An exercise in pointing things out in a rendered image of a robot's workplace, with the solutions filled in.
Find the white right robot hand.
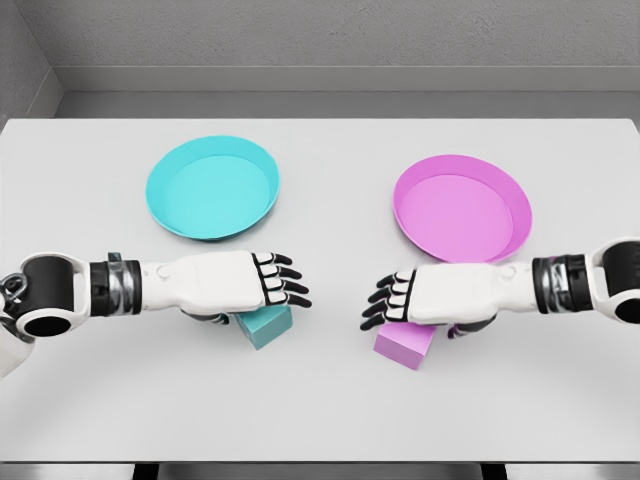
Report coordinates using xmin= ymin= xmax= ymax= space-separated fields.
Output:
xmin=359 ymin=263 xmax=498 ymax=340

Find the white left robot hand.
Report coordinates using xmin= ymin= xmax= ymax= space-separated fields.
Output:
xmin=180 ymin=250 xmax=313 ymax=326

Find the cyan block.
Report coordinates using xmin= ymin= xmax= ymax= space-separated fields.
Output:
xmin=232 ymin=305 xmax=294 ymax=351

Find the pink block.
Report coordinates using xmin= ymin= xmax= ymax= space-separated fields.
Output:
xmin=373 ymin=322 xmax=438 ymax=372

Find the pink plate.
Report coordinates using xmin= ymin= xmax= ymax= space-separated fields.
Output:
xmin=391 ymin=154 xmax=533 ymax=265

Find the cyan plate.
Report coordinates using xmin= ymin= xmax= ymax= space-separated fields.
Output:
xmin=145 ymin=135 xmax=281 ymax=244

